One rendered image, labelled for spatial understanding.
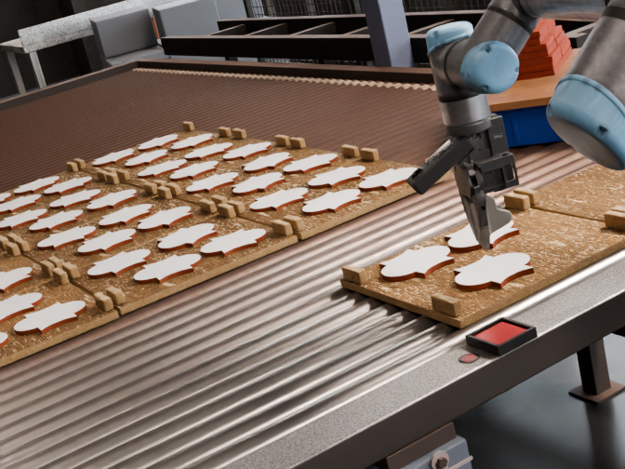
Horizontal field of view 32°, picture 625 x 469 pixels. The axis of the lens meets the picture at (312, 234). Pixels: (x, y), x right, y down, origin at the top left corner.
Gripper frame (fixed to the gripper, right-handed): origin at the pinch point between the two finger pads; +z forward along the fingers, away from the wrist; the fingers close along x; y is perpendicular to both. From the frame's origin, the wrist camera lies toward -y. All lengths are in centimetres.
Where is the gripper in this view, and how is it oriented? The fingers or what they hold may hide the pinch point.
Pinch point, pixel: (481, 243)
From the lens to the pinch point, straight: 181.5
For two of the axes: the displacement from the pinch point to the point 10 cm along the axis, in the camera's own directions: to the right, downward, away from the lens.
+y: 9.5, -2.9, 1.2
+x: -2.0, -2.4, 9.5
